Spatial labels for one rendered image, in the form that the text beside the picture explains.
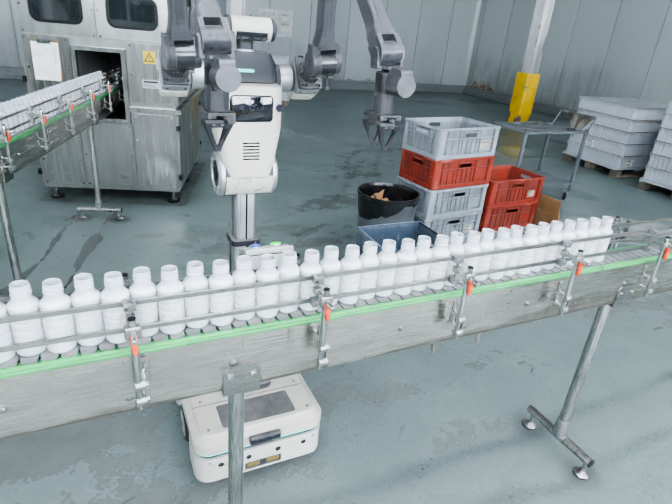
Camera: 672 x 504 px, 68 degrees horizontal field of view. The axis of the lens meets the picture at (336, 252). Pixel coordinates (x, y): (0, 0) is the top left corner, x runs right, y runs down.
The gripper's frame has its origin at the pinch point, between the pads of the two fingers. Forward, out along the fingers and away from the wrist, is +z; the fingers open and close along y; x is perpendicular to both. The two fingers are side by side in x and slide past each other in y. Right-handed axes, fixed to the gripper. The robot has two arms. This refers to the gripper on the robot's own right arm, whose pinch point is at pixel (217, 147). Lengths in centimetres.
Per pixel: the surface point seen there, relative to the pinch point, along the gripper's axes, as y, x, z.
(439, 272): 17, 61, 34
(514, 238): 15, 91, 27
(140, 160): -357, 11, 94
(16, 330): 16, -46, 34
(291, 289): 16.6, 14.8, 33.0
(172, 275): 16.1, -14.2, 25.3
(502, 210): -172, 277, 96
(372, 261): 16, 38, 28
